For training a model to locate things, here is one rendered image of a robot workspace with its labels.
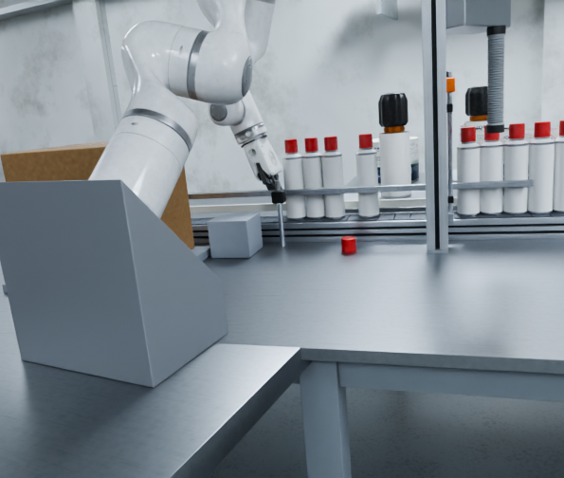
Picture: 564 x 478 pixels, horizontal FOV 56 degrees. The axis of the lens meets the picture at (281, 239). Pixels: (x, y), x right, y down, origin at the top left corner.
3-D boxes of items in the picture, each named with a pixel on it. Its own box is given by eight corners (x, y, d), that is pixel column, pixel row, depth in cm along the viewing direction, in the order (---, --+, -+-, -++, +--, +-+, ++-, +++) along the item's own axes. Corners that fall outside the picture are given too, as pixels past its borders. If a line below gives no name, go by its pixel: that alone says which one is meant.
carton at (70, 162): (195, 248, 131) (181, 136, 124) (142, 279, 109) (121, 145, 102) (92, 248, 140) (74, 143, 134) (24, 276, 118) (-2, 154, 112)
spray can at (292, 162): (308, 215, 142) (302, 137, 137) (304, 220, 137) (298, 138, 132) (289, 216, 143) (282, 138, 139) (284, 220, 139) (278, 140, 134)
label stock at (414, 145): (429, 180, 184) (428, 137, 181) (374, 186, 180) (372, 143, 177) (405, 174, 203) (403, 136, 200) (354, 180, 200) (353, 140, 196)
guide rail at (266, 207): (527, 202, 128) (527, 193, 127) (527, 203, 126) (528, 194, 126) (133, 214, 159) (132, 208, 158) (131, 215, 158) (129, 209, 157)
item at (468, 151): (479, 211, 129) (479, 125, 124) (481, 216, 124) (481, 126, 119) (456, 211, 131) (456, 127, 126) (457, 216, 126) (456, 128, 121)
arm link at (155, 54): (183, 124, 81) (231, 20, 92) (71, 98, 83) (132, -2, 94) (192, 171, 92) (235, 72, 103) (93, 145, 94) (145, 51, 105)
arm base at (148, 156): (193, 266, 79) (231, 168, 88) (95, 192, 67) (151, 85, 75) (115, 270, 91) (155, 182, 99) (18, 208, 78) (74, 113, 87)
